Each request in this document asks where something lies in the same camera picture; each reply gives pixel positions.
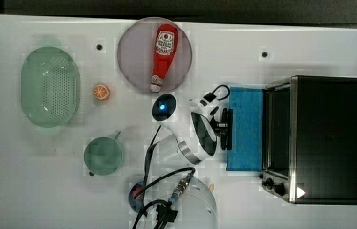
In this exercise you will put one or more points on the grey round plate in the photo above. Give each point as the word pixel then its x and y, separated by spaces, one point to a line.
pixel 135 55

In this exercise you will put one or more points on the peeled banana toy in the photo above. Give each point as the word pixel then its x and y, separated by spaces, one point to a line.
pixel 211 187

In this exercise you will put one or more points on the orange slice toy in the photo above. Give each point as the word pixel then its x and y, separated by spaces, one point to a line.
pixel 101 92

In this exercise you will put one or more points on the green plastic colander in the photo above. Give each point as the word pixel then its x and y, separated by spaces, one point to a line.
pixel 49 86

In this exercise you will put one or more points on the red plush ketchup bottle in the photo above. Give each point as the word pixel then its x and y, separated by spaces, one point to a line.
pixel 164 52

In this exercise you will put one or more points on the red strawberry toy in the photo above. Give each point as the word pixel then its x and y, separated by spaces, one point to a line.
pixel 136 191

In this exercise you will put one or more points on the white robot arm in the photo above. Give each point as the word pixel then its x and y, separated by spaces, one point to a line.
pixel 199 128

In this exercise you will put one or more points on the black toaster oven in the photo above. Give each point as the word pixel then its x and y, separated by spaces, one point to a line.
pixel 300 136

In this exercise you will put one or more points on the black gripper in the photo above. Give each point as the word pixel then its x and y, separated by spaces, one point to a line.
pixel 224 129

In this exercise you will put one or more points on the blue plastic cup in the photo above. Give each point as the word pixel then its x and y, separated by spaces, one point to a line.
pixel 136 197

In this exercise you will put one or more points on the green plastic cup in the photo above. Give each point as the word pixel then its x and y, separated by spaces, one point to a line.
pixel 104 155

